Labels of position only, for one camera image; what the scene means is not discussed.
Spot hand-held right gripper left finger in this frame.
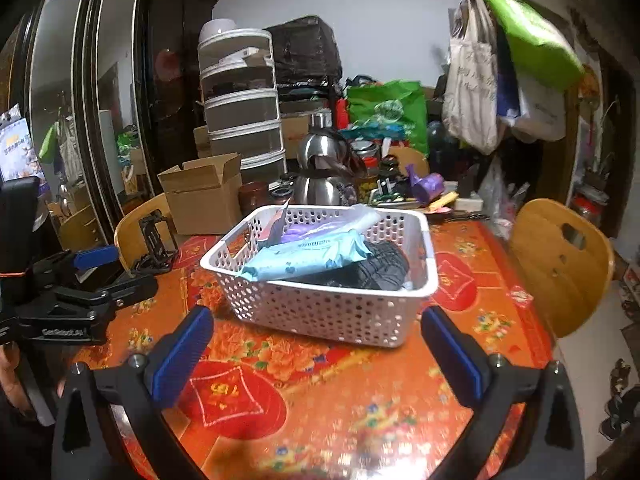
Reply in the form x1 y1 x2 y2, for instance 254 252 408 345
50 305 216 480

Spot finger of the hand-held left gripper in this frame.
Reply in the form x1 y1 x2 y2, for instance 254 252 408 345
32 246 121 288
52 276 159 320

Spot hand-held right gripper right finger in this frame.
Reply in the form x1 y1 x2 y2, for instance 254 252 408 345
420 305 586 480

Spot dark grey knit cloth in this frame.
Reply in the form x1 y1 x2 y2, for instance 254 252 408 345
280 241 412 292

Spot white perforated plastic basket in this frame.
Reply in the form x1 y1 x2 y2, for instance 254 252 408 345
200 204 440 348

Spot light blue wet wipes pack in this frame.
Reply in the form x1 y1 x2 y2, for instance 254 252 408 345
239 229 372 282

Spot purple packet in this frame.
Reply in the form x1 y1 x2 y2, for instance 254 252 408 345
300 206 383 241

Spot purple tissue pack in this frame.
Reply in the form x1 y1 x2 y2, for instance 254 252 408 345
281 225 326 244

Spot person's left hand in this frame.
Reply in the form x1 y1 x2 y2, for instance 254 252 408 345
0 347 31 411

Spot wooden chair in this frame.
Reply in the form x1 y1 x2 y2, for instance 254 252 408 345
387 146 431 177
509 199 616 338
114 192 177 268

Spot blue printed bag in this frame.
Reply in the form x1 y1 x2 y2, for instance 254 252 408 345
0 104 46 183

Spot open cardboard box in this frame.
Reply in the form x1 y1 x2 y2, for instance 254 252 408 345
157 152 244 236

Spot wooden chair back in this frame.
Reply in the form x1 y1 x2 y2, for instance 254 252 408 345
509 199 616 338
387 146 431 177

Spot brown mug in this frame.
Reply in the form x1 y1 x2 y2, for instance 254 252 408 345
238 182 271 216

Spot pink packet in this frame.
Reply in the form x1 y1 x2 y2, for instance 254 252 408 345
269 204 292 247

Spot dark shoes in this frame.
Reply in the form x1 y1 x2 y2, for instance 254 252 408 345
597 357 640 441

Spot purple cup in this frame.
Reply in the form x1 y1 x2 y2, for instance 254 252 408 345
417 172 446 201

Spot dark mirrored wardrobe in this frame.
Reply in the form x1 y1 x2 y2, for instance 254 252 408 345
0 0 216 251

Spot glass jar with red lid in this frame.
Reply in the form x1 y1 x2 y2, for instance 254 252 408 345
572 192 604 227

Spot tiered grey storage tower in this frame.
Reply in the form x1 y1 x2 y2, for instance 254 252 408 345
196 19 287 186

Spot stainless steel kettle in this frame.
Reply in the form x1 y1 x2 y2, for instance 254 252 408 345
291 112 366 207

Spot flat brown cardboard box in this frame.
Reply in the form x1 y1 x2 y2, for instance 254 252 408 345
280 112 313 158

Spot potted plant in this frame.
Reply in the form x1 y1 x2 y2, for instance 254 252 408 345
584 100 622 197

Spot white plastic bag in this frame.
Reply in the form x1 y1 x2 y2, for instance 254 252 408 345
510 70 568 143

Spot green shopping bag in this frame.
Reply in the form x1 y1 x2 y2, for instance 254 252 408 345
346 80 430 156

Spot beige canvas tote bag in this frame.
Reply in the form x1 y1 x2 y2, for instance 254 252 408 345
442 0 501 156

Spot black woven box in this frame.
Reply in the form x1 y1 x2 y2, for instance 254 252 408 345
264 16 343 86

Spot lime green bag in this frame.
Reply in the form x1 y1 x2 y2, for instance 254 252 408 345
482 0 586 92

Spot black metal wire holder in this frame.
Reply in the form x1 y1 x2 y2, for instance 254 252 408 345
131 212 180 273

